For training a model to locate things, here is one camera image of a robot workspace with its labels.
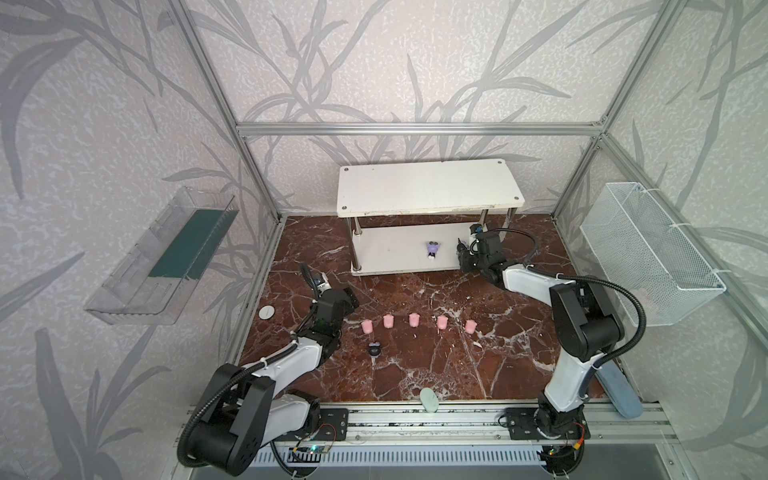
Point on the white two-tier shelf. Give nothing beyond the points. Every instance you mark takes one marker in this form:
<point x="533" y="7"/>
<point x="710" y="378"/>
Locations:
<point x="419" y="189"/>

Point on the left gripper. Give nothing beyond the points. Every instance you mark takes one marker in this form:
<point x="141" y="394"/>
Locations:
<point x="348" y="301"/>

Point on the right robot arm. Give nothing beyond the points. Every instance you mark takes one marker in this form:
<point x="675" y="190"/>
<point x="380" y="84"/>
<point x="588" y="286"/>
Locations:
<point x="586" y="322"/>

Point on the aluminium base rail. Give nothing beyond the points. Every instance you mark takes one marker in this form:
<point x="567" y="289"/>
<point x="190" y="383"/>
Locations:
<point x="463" y="433"/>

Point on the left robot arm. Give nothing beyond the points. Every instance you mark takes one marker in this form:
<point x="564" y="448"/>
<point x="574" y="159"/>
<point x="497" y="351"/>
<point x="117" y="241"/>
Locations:
<point x="244" y="408"/>

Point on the pale green oval disc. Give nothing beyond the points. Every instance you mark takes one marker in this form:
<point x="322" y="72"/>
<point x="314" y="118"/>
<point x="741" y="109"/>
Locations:
<point x="429" y="400"/>

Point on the clear plastic wall bin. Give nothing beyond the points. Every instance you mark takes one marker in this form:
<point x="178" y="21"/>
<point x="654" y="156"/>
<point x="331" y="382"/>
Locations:
<point x="153" y="283"/>

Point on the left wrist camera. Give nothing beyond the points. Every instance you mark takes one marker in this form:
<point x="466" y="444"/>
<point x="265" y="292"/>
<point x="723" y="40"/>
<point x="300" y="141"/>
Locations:
<point x="320" y="283"/>

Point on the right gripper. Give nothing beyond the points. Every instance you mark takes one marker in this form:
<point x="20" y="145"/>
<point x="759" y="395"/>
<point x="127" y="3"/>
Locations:
<point x="464" y="266"/>

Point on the aluminium cage frame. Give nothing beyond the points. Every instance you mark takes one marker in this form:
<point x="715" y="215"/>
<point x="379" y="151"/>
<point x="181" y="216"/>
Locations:
<point x="688" y="124"/>

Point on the small white round disc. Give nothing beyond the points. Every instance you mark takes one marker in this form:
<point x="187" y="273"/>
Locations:
<point x="266" y="312"/>

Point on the white wire basket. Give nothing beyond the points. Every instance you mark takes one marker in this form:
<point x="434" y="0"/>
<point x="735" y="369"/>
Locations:
<point x="641" y="248"/>

